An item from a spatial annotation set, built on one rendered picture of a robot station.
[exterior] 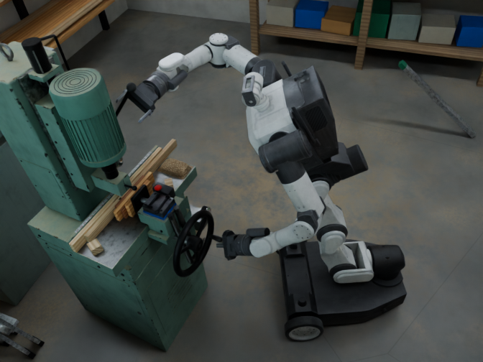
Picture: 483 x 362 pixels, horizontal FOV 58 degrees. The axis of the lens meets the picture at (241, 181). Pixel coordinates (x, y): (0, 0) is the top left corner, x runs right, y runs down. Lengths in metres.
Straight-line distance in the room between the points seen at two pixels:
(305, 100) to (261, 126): 0.17
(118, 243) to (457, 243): 2.05
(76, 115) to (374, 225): 2.03
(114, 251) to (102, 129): 0.49
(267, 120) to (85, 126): 0.60
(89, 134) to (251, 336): 1.44
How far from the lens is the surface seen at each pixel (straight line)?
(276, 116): 1.47
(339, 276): 2.30
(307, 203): 1.44
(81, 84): 1.51
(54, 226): 2.08
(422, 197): 3.17
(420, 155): 3.46
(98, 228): 1.82
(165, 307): 2.23
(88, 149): 1.59
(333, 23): 4.30
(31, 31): 4.18
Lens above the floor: 2.26
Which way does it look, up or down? 46 degrees down
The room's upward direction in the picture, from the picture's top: 5 degrees counter-clockwise
